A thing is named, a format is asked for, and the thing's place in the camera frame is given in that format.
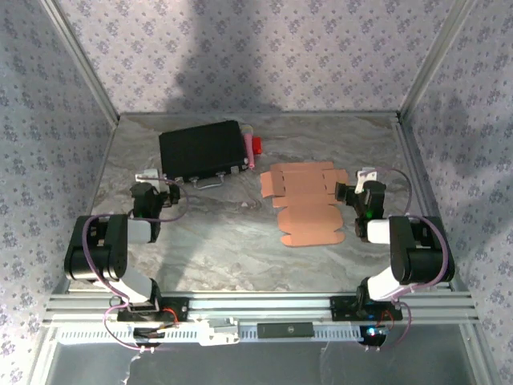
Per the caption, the pink toy microphone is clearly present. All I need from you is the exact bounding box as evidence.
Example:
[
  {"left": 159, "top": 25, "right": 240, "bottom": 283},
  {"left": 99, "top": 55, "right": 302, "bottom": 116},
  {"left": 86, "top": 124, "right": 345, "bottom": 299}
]
[{"left": 240, "top": 124, "right": 257, "bottom": 169}]

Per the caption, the white slotted cable duct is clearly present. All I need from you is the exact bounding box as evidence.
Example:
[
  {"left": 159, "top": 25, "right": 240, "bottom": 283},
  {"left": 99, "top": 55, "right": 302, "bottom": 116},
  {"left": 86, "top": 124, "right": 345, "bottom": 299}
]
[{"left": 55, "top": 320, "right": 366, "bottom": 347}]

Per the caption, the aluminium side rail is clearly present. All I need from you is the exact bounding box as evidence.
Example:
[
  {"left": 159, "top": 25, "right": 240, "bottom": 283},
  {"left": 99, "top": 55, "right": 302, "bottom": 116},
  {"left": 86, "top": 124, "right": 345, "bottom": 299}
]
[
  {"left": 59, "top": 118, "right": 121, "bottom": 294},
  {"left": 394, "top": 113, "right": 462, "bottom": 293}
]

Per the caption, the white plastic duct clip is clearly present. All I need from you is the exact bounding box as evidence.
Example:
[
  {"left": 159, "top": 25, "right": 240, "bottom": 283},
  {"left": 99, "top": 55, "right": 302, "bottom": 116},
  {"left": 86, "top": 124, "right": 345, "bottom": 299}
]
[{"left": 199, "top": 317, "right": 240, "bottom": 347}]

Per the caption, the black briefcase with metal handle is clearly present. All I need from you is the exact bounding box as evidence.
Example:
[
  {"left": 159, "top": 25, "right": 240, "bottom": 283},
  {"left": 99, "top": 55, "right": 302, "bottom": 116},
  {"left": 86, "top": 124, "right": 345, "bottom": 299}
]
[{"left": 158, "top": 120, "right": 250, "bottom": 189}]

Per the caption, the black left controller board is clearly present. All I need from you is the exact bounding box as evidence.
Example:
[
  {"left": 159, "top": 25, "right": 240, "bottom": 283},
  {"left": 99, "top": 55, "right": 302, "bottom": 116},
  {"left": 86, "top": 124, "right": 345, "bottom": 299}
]
[{"left": 133, "top": 326, "right": 165, "bottom": 348}]

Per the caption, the orange cardboard paper box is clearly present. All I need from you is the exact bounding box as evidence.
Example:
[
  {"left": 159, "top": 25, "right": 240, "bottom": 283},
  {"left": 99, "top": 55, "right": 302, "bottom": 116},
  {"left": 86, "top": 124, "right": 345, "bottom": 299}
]
[{"left": 259, "top": 160, "right": 349, "bottom": 248}]

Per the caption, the aluminium frame post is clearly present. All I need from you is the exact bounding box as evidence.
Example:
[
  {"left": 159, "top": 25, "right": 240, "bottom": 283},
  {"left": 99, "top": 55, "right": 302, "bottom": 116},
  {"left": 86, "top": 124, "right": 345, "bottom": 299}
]
[
  {"left": 39, "top": 0, "right": 121, "bottom": 124},
  {"left": 398, "top": 0, "right": 481, "bottom": 121}
]

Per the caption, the black bar device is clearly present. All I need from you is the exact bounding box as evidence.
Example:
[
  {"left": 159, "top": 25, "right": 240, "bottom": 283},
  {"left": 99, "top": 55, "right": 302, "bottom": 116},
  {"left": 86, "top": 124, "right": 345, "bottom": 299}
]
[{"left": 257, "top": 322, "right": 315, "bottom": 338}]

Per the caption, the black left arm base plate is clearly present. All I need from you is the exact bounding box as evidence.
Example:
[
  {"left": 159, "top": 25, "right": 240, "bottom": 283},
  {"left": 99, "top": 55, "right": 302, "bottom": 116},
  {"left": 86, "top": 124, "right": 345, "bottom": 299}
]
[{"left": 116, "top": 297, "right": 190, "bottom": 322}]

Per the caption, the black right controller board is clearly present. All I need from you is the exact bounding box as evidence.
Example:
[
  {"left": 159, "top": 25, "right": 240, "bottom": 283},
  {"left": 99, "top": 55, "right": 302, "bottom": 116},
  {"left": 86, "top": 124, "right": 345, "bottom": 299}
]
[{"left": 358, "top": 324, "right": 389, "bottom": 347}]

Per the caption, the black controller board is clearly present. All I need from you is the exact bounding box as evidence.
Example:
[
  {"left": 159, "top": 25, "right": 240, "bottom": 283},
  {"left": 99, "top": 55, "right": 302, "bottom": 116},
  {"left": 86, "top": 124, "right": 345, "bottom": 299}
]
[
  {"left": 133, "top": 326, "right": 165, "bottom": 348},
  {"left": 358, "top": 324, "right": 389, "bottom": 347}
]

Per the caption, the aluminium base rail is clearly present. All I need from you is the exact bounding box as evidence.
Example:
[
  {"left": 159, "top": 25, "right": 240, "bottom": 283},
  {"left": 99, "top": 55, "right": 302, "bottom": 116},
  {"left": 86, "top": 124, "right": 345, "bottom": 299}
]
[{"left": 42, "top": 291, "right": 480, "bottom": 325}]

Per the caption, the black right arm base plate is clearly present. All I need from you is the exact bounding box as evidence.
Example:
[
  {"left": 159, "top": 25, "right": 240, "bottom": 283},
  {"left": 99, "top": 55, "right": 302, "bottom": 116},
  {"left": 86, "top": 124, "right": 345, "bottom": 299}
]
[{"left": 330, "top": 295, "right": 404, "bottom": 322}]

